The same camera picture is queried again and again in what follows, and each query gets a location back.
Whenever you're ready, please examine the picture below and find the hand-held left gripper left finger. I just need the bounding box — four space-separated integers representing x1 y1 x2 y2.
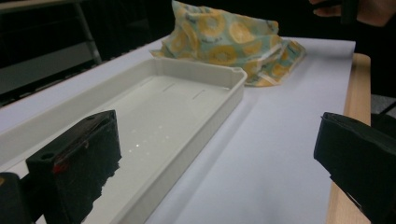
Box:
25 109 122 224

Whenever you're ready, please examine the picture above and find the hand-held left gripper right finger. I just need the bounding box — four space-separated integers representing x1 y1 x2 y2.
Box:
313 111 396 224

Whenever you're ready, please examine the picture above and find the white table mat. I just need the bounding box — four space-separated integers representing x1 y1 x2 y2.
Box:
0 36 357 224

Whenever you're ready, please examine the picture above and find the white plastic tray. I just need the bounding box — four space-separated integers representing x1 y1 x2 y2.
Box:
0 57 248 224

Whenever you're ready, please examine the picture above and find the grey metal rack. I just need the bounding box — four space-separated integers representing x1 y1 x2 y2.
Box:
0 0 103 108

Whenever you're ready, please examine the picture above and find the teal cloth with yellow rings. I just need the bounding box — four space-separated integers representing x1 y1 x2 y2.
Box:
149 0 307 89

